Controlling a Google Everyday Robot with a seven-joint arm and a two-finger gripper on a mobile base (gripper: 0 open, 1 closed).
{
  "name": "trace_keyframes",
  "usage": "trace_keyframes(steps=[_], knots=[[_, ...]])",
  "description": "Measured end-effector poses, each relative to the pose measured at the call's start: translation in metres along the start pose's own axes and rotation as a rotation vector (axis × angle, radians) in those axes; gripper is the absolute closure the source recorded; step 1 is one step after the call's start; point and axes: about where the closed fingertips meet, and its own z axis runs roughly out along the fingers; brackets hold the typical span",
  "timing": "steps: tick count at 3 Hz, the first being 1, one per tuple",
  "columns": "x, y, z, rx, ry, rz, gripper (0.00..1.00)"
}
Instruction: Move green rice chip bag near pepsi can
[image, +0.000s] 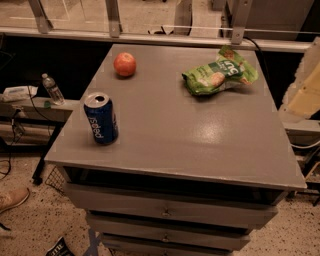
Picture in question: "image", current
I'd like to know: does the black cable behind cabinet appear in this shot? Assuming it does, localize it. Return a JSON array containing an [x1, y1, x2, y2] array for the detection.
[[243, 36, 272, 88]]

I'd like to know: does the bottom grey drawer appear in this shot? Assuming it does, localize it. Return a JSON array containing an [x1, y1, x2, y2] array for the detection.
[[100, 233, 234, 256]]

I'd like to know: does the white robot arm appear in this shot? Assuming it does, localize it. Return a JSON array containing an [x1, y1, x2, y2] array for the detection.
[[279, 37, 320, 122]]

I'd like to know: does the white tissue pack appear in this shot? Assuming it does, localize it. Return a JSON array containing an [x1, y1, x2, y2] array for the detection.
[[1, 85, 38, 102]]

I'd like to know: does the tan shoe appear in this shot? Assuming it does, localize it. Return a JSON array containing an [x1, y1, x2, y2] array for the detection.
[[0, 188, 30, 213]]

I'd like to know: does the grey drawer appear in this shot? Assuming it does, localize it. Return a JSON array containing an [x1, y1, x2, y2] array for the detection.
[[63, 183, 277, 229], [100, 233, 234, 256], [86, 214, 250, 251]]

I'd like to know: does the green rice chip bag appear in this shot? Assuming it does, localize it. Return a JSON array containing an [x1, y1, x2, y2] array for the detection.
[[182, 45, 258, 96]]

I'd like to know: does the wire mesh basket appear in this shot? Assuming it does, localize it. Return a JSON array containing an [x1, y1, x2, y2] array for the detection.
[[45, 167, 65, 195]]

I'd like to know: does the grey drawer cabinet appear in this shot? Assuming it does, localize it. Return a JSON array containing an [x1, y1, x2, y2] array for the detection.
[[44, 43, 308, 256]]

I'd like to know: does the metal window railing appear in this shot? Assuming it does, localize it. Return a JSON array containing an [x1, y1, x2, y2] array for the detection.
[[0, 0, 320, 52]]

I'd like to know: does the black cable on bench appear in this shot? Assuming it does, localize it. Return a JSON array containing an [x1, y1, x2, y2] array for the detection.
[[0, 85, 54, 181]]

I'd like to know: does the clear plastic water bottle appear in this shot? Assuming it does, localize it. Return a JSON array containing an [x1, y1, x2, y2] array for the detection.
[[42, 73, 65, 105]]

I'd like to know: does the top grey drawer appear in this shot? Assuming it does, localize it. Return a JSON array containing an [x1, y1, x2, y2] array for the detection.
[[63, 183, 277, 229]]

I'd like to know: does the middle grey drawer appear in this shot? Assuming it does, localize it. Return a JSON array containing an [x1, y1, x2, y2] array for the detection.
[[86, 214, 250, 251]]

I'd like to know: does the black snack bag on floor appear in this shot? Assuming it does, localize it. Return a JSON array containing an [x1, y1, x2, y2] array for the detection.
[[45, 237, 75, 256]]

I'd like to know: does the red apple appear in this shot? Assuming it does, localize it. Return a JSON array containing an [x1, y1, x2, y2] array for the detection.
[[113, 52, 136, 77]]

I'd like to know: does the blue pepsi can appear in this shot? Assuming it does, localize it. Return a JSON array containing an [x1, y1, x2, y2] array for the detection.
[[84, 92, 118, 145]]

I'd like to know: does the low side bench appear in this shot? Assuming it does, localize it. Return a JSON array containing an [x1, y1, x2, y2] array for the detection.
[[0, 97, 79, 185]]

